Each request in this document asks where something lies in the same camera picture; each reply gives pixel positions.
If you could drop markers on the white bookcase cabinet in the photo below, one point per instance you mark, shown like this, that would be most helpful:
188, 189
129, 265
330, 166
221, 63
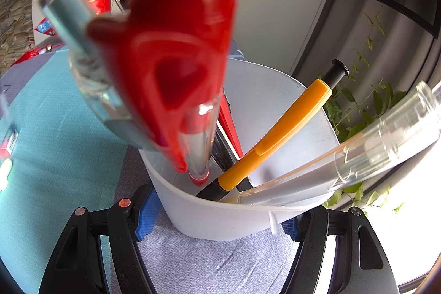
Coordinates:
275, 4

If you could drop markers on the tall pile of papers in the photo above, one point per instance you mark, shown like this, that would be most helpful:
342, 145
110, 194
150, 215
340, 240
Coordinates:
13, 15

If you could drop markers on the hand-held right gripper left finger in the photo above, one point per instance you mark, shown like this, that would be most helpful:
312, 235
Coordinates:
148, 211

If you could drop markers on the translucent white plastic cup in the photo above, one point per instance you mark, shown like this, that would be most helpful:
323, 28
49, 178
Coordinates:
213, 214

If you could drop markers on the yellow pen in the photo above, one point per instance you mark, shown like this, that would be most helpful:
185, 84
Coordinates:
282, 128

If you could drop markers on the blue grey printed tablecloth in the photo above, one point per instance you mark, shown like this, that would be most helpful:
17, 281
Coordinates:
69, 142

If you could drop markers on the green potted plant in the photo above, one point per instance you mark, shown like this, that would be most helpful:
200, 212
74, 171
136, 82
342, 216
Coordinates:
344, 101

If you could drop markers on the grey curtain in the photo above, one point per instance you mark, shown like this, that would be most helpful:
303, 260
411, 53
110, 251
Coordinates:
379, 49

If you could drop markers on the clear pen beige tip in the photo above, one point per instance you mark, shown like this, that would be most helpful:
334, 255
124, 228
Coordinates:
344, 159

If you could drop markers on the clear pen silver refill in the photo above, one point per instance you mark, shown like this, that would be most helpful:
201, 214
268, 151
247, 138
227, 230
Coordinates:
69, 15

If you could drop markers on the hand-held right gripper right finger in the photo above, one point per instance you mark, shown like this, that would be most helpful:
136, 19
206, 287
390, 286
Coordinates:
291, 229

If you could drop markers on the red label pen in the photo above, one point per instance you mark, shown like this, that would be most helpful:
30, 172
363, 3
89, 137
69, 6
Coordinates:
7, 146

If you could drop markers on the black pen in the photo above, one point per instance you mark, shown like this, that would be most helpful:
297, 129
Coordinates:
220, 149

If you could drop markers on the light green highlighter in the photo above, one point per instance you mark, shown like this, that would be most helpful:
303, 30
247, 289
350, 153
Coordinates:
5, 173

